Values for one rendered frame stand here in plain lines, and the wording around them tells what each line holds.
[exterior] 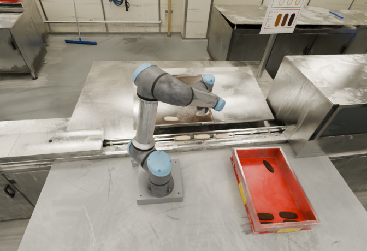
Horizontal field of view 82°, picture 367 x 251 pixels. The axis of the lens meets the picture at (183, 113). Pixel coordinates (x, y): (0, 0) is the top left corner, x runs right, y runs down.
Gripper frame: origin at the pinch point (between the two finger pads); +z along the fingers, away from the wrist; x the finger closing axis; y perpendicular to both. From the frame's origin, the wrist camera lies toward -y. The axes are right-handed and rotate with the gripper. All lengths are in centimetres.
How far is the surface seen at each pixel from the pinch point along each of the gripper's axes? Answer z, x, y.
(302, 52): 63, -110, -207
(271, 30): -23, -52, -77
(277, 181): 3, 58, -28
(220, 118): 5.6, 5.1, -12.6
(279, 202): 1, 70, -21
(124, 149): 4, 14, 58
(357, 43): 88, -137, -364
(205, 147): 4.9, 24.5, 6.9
